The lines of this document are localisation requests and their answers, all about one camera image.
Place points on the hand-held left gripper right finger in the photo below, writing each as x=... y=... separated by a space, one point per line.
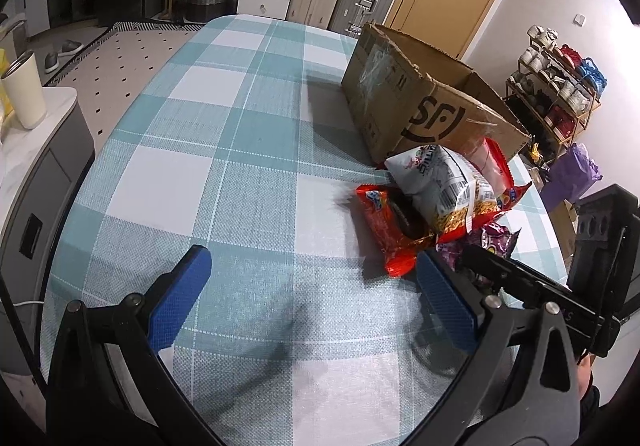
x=445 y=301

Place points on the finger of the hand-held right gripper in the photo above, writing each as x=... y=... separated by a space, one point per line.
x=525 y=278

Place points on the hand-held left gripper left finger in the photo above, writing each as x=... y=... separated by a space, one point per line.
x=182 y=298

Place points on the purple candy packet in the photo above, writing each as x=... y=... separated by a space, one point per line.
x=492 y=238

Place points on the red cone crisps packet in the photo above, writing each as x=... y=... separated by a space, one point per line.
x=517 y=193

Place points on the red cookie packet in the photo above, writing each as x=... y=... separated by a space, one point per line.
x=385 y=226

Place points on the brown cardboard box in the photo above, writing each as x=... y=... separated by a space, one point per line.
x=400 y=100

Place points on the person's right hand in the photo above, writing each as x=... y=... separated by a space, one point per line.
x=586 y=376

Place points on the open printed cardboard box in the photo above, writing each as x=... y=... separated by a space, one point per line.
x=565 y=226

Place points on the purple bag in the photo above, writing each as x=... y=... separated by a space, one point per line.
x=570 y=175

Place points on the white orange noodle snack packet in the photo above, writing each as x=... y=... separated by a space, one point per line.
x=450 y=186

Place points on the red clear-window snack packet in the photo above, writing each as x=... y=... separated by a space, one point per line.
x=492 y=165

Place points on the wooden shoe rack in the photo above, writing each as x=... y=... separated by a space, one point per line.
x=575 y=130

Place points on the teal checked tablecloth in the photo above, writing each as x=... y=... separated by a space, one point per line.
x=225 y=175

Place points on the assorted shoes group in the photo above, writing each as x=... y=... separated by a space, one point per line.
x=550 y=90

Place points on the blue sneakers pair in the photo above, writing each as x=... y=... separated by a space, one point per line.
x=592 y=73

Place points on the red sneakers pair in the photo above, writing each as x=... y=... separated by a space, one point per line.
x=570 y=56

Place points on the grey white side cabinet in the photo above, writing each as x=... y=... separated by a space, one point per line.
x=50 y=150

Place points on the white sneakers pair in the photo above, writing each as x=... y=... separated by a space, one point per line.
x=542 y=35

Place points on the cream dotted rug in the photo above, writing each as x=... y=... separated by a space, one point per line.
x=125 y=65

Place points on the cream tumbler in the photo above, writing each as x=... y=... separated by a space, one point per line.
x=25 y=95

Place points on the grey slipper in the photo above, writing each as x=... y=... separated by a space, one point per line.
x=70 y=45
x=50 y=60

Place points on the yellow plastic item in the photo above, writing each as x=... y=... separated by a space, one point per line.
x=4 y=85

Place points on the grey appliance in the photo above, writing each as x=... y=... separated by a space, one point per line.
x=12 y=33

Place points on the white wall switch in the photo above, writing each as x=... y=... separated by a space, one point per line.
x=580 y=19

